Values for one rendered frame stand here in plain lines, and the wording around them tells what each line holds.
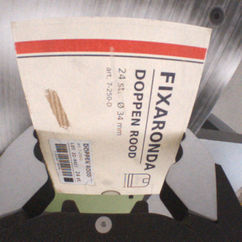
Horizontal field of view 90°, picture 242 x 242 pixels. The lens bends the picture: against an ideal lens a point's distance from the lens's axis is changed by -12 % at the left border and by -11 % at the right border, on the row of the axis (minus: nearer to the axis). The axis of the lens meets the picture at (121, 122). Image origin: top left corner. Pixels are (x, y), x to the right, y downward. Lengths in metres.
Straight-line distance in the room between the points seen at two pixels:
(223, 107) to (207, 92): 1.21
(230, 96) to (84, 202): 1.34
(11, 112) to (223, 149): 0.35
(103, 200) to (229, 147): 0.24
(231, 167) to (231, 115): 1.20
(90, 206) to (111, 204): 0.04
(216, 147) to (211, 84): 0.12
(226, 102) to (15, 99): 1.40
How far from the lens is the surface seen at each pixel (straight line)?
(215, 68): 0.21
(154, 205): 0.37
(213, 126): 0.40
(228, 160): 0.32
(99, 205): 0.28
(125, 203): 0.28
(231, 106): 1.47
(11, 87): 0.22
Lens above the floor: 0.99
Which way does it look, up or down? 61 degrees down
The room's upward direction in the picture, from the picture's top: 176 degrees clockwise
